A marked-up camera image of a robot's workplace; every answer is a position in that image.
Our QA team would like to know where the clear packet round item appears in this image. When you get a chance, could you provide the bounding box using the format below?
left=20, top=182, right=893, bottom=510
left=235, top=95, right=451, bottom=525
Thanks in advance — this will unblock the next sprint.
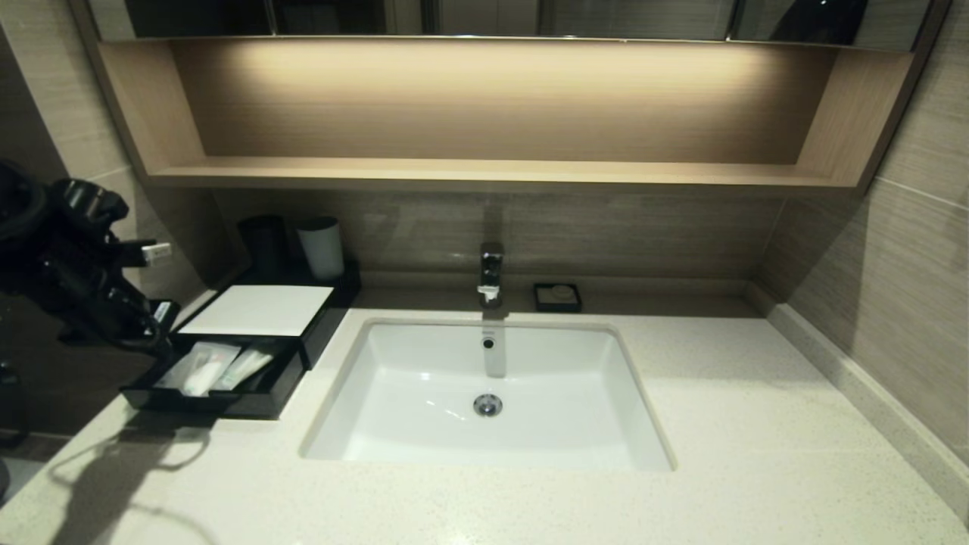
left=154, top=350, right=190, bottom=391

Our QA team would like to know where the black pull-out drawer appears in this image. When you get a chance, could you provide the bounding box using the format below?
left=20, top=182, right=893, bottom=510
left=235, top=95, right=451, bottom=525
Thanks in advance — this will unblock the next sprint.
left=120, top=333, right=305, bottom=422

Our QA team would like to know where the black box with white lid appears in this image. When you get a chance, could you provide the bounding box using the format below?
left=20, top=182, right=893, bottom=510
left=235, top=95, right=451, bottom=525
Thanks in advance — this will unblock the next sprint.
left=170, top=261, right=362, bottom=373

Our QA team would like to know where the black cup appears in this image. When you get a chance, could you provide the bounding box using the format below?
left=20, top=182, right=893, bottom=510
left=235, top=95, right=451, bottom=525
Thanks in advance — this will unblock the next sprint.
left=238, top=215, right=289, bottom=283

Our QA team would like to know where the white cup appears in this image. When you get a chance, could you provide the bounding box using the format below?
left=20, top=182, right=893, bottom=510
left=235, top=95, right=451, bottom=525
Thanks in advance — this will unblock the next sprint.
left=295, top=216, right=346, bottom=283

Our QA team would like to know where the white ceramic sink basin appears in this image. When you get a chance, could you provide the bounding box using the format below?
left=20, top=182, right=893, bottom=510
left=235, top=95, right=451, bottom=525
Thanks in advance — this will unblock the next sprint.
left=300, top=318, right=675, bottom=475

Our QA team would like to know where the chrome faucet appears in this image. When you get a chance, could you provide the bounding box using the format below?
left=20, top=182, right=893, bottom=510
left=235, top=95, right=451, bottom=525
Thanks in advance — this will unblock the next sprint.
left=477, top=241, right=506, bottom=310

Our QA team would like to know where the black soap dish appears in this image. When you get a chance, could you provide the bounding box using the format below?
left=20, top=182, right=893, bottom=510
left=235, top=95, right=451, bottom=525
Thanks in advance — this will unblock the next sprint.
left=533, top=282, right=584, bottom=314

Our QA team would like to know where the mirror cabinet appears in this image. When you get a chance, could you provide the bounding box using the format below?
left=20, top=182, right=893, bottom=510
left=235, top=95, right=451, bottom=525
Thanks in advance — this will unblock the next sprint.
left=85, top=0, right=936, bottom=48

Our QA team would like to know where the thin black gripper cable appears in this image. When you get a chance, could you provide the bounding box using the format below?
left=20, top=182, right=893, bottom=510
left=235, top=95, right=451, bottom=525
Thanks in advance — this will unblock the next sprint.
left=98, top=310, right=169, bottom=355

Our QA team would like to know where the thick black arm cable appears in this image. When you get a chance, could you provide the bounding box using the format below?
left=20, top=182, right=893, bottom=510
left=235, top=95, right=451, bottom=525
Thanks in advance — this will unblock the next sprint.
left=0, top=160, right=48, bottom=241

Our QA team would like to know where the wooden wall shelf niche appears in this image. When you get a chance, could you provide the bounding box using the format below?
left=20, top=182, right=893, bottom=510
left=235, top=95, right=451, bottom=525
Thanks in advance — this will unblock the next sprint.
left=68, top=34, right=952, bottom=199

